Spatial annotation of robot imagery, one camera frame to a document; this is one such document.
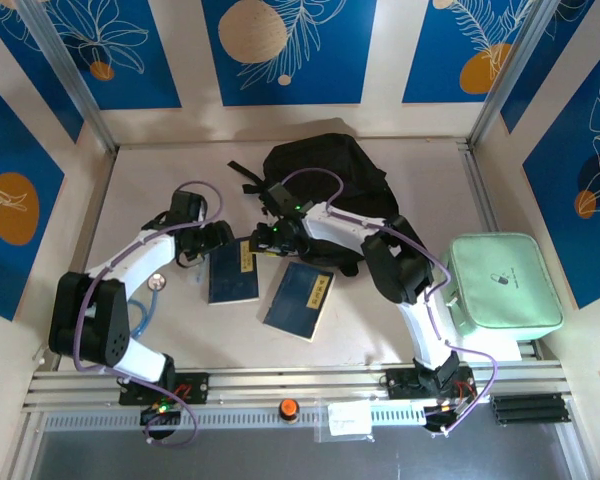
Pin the mint green zip case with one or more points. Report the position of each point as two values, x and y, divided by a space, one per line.
505 285

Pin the blue poster white leaf outline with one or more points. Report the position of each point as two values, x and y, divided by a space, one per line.
575 50

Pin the aluminium front rail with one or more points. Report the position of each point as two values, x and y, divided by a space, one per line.
280 385

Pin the blue tube stethoscope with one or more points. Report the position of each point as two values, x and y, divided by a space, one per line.
156 282

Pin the blue poster white fern drawing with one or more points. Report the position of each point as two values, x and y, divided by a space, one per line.
440 60

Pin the aluminium corner post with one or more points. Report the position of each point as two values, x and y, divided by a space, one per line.
510 70
70 75

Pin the orange emergency stop button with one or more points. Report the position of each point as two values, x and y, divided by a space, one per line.
288 409

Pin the blue poster dark circle leaves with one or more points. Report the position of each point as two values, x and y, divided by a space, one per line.
570 150

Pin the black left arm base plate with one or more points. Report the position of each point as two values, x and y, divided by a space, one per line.
195 387

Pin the black ribbed block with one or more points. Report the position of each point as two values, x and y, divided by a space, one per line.
527 409

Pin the clear bag with paper label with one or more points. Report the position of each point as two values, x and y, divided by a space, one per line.
347 420

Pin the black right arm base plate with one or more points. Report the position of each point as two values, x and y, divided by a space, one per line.
400 385

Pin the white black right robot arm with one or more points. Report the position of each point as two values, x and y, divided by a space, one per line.
330 225

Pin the black controller board mount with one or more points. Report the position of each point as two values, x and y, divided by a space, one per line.
160 412
442 412

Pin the dark blue yellow-label book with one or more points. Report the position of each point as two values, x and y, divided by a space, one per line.
232 280
295 305

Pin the black backpack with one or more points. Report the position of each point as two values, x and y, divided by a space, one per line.
350 170

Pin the blue poster narrow strip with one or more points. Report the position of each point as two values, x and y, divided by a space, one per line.
30 65

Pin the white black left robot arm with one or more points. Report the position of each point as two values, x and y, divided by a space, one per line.
140 250

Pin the blue poster white lily drawing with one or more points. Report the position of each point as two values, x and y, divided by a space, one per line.
145 75

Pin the blue poster beige circle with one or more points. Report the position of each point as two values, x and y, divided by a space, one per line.
305 75

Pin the blue poster large orange circle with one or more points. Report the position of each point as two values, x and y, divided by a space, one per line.
15 150

